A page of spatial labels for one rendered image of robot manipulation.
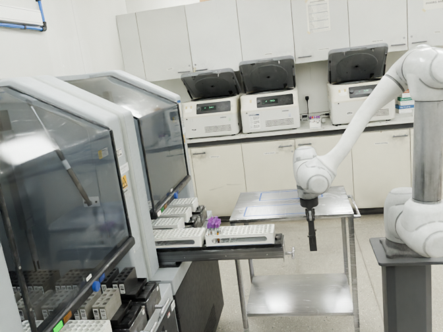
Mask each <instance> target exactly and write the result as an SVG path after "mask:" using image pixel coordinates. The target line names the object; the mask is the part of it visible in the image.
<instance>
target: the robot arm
mask: <svg viewBox="0 0 443 332"><path fill-rule="evenodd" d="M407 89H409V93H410V96H411V99H412V100H414V125H413V174H412V188H411V187H399V188H394V189H392V190H391V192H389V193H388V195H387V197H386V200H385V202H384V228H385V233H386V238H380V243H381V244H382V245H383V247H384V249H385V252H386V257H387V258H390V259H392V258H410V257H427V258H439V257H443V200H442V170H443V48H440V47H432V46H430V45H427V44H421V45H418V46H415V47H413V48H412V49H410V50H409V51H408V52H406V53H405V54H404V55H403V56H402V57H400V58H399V59H398V60H397V61H396V62H395V63H394V64H393V65H392V66H391V68H390V69H389V70H388V72H387V73H386V74H385V75H384V76H383V77H382V79H381V80H380V82H379V83H378V85H377V86H376V88H375V89H374V90H373V91H372V93H371V94H370V96H369V97H368V98H367V99H366V100H365V102H364V103H363V104H362V106H360V108H359V109H358V111H357V112H356V114H355V115H354V117H353V118H352V120H351V122H350V124H349V125H348V127H347V128H346V130H345V132H344V133H343V135H342V137H341V138H340V140H339V142H338V143H337V144H336V146H335V147H334V148H333V149H332V150H331V151H330V152H328V153H327V154H326V155H322V156H318V155H317V154H316V151H315V149H314V148H313V147H310V146H301V147H299V148H297V149H295V151H294V154H293V174H294V177H295V180H296V183H297V191H298V197H299V198H300V205H301V207H303V208H306V209H305V215H306V216H307V221H308V225H309V226H308V228H309V235H307V237H308V238H309V246H310V251H311V252H312V251H317V245H316V232H315V231H316V229H314V221H315V218H314V215H315V210H314V208H313V207H316V206H317V205H318V196H319V195H321V194H323V193H325V192H327V191H328V189H329V188H330V186H331V184H332V181H333V180H334V178H335V177H336V175H337V168H338V166H339V165H340V163H341V162H342V161H343V160H344V159H345V157H346V156H347V154H348V153H349V152H350V151H351V149H352V147H353V146H354V144H355V143H356V141H357V140H358V138H359V137H360V135H361V133H362V132H363V131H364V129H365V127H366V126H367V124H368V123H369V121H370V120H371V119H372V117H373V116H374V115H375V114H376V113H377V112H378V111H379V110H380V109H381V108H383V106H385V105H386V104H388V103H390V102H391V101H392V100H393V99H395V98H397V97H398V96H400V95H401V94H402V93H404V92H405V91H406V90H407Z"/></svg>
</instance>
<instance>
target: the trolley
mask: <svg viewBox="0 0 443 332"><path fill-rule="evenodd" d="M349 198H351V200H352V202H353V205H354V207H355V211H356V212H357V215H354V213H353V210H352V207H351V204H350V202H349ZM313 208H314V210H315V215H314V218H315V219H327V218H339V217H341V233H342V244H343V264H344V273H321V274H299V275H254V267H253V261H252V259H251V260H248V261H249V271H250V277H251V290H250V294H249V300H248V304H247V307H246V302H245V292H244V286H243V276H242V270H241V260H235V267H236V272H237V282H238V287H239V298H240V303H241V313H242V319H243V329H244V332H249V324H248V318H247V317H264V316H353V319H354V330H355V332H360V326H359V303H358V290H357V267H356V255H355V231H354V219H356V218H361V215H360V213H359V210H358V208H357V205H356V203H355V201H354V199H353V196H352V195H347V193H346V191H345V188H344V186H331V187H330V188H329V189H328V191H327V192H325V193H323V194H321V195H319V196H318V205H317V206H316V207H313ZM305 209H306V208H305V207H301V205H300V198H299V197H298V191H297V189H288V190H269V191H259V192H241V193H240V195H239V198H238V200H237V203H236V204H235V207H234V210H233V213H232V214H231V217H230V220H229V223H230V225H231V226H236V223H244V225H249V223H254V222H267V221H290V220H303V219H307V216H306V215H305ZM346 217H347V218H348V229H349V251H350V263H351V285H352V297H353V300H352V299H351V293H350V286H349V265H348V254H347V232H346V221H345V218H346Z"/></svg>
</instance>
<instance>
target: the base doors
mask: <svg viewBox="0 0 443 332"><path fill-rule="evenodd" d="M405 134H406V135H408V136H402V135H405ZM393 135H394V136H402V137H394V138H393ZM341 137H342V135H335V136H321V137H313V138H299V139H294V140H279V141H271V142H255V143H247V144H234V145H226V146H212V147H204V148H191V149H190V148H189V149H188V152H189V159H190V160H189V161H190V166H191V175H192V183H193V188H194V197H195V198H197V197H198V205H204V206H206V211H210V210H212V215H213V216H218V217H219V216H231V214H232V213H233V210H234V207H235V204H236V203H237V200H238V198H239V195H240V193H241V192H259V191H269V190H288V189H297V183H296V180H295V177H294V174H293V154H294V151H295V149H297V148H299V147H301V146H298V144H309V143H312V144H311V145H303V146H310V147H313V148H314V149H315V151H316V154H317V155H318V156H322V155H326V154H327V153H328V152H330V151H331V150H332V149H333V148H334V147H335V146H336V144H337V143H338V142H339V140H340V138H341ZM377 142H388V144H377V145H374V143H377ZM289 145H292V146H291V147H282V148H279V147H278V146H289ZM241 146H242V148H241ZM291 150H293V152H291ZM351 150H352V156H351V151H350V152H349V153H348V154H347V156H346V157H345V159H344V160H343V161H342V162H341V163H340V165H339V166H338V168H337V175H336V177H335V178H334V180H333V181H332V184H331V186H344V188H345V191H346V193H347V195H352V196H353V199H354V200H355V203H356V205H357V208H382V207H384V202H385V200H386V197H387V195H388V193H389V192H391V190H392V189H394V188H399V187H412V174H413V128H410V130H409V129H401V130H387V131H379V132H365V133H361V135H360V137H359V138H358V140H357V141H356V143H355V144H354V146H353V147H352V149H351ZM204 152H205V154H198V155H193V153H204ZM242 152H243V154H242ZM267 152H275V153H273V154H266V155H264V153H267ZM410 153H411V161H410ZM218 155H219V156H220V157H213V158H210V156H218ZM243 163H244V165H243ZM352 163H353V168H352ZM244 169H245V170H244ZM194 178H195V179H194ZM245 180H246V182H245ZM195 183H196V184H195ZM246 186H247V187H246ZM353 187H354V193H353ZM196 192H197V193H196Z"/></svg>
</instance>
